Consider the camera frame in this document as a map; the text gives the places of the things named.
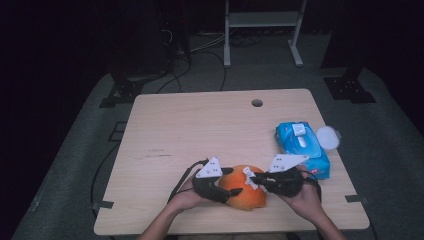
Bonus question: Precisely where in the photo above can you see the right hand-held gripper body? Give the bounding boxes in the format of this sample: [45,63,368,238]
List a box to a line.
[264,154,310,198]

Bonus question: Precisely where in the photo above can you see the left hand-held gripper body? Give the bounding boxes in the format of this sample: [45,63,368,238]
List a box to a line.
[192,157,231,204]

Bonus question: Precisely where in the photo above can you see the white wet wipe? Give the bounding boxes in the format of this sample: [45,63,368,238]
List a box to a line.
[242,166,264,191]

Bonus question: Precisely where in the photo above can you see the orange plush toy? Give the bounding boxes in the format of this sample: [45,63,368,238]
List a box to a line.
[217,164,268,212]

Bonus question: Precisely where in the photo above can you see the blue wet wipes pack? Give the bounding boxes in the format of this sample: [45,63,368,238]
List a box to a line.
[274,121,332,180]

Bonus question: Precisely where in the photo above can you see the person's right hand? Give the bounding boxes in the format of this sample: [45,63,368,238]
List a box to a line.
[279,165,323,223]

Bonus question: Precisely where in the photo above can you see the person's left hand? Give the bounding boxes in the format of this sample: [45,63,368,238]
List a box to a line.
[168,178,214,214]

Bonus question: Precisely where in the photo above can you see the white round lid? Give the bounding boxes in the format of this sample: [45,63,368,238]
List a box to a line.
[315,125,342,151]

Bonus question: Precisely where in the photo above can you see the grey tape strip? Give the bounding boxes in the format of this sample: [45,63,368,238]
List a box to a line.
[91,199,115,211]
[344,194,369,204]

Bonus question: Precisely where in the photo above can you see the black stand base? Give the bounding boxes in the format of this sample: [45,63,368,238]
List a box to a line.
[323,66,378,104]
[99,78,145,109]

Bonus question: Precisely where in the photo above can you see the dark equipment stand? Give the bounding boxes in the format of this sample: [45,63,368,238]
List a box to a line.
[109,0,191,78]

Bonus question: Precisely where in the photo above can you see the white metal stand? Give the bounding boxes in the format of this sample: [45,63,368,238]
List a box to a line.
[223,0,308,69]

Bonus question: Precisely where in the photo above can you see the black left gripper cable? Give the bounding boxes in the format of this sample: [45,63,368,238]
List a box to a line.
[167,159,209,203]

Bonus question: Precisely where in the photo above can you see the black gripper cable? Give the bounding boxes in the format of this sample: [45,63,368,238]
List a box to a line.
[304,169,323,203]
[167,159,209,203]

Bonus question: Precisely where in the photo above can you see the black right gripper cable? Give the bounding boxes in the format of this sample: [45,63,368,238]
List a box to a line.
[304,169,323,203]

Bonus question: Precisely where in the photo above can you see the black floor cable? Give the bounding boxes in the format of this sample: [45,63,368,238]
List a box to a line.
[90,143,121,218]
[199,49,228,92]
[155,54,194,95]

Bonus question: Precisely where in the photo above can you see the white floor cables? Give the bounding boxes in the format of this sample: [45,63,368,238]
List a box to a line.
[189,33,228,54]

